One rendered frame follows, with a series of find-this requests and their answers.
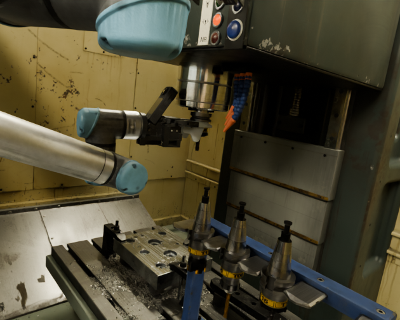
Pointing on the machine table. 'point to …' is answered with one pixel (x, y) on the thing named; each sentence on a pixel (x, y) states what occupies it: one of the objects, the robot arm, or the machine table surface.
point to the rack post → (192, 296)
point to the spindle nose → (203, 87)
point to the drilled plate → (133, 256)
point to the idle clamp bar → (251, 304)
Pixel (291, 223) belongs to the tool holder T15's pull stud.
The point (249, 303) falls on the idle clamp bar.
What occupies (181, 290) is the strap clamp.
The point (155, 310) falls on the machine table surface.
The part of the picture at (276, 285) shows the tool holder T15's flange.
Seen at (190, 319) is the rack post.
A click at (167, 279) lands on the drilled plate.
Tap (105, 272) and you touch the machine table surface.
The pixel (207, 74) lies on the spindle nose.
